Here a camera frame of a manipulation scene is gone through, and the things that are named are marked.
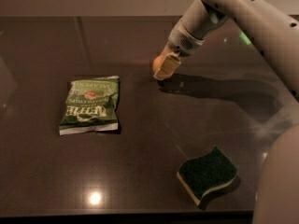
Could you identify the green and yellow sponge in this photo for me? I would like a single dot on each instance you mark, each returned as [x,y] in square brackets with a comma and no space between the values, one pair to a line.
[205,174]

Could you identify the orange fruit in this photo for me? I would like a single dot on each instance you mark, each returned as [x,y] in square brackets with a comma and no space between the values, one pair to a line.
[162,68]

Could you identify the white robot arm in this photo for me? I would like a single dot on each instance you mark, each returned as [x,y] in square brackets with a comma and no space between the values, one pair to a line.
[276,36]

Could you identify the green kettle chips bag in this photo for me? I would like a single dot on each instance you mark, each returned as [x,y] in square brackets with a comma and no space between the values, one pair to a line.
[90,106]

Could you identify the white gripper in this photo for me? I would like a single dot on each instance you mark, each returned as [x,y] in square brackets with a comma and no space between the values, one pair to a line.
[182,42]

